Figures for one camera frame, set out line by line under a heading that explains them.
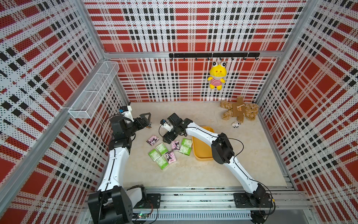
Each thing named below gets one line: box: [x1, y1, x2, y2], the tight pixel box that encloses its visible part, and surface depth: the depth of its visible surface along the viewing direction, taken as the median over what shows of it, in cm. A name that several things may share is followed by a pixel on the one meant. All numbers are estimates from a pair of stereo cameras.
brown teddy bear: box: [220, 96, 259, 123], surface depth 109 cm
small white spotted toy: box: [231, 122, 241, 129], surface depth 107 cm
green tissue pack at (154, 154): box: [148, 148, 161, 161], surface depth 91 cm
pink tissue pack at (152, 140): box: [146, 134, 159, 147], surface depth 97 cm
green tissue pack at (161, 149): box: [155, 142, 169, 156], surface depth 93 cm
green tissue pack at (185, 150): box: [179, 144, 192, 156], surface depth 93 cm
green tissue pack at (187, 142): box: [181, 138, 193, 148], surface depth 96 cm
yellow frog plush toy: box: [207, 60, 228, 91], surface depth 95 cm
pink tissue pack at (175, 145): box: [171, 140, 180, 152], surface depth 95 cm
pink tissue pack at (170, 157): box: [165, 151, 177, 165], surface depth 90 cm
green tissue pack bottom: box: [155, 155, 170, 171], surface depth 87 cm
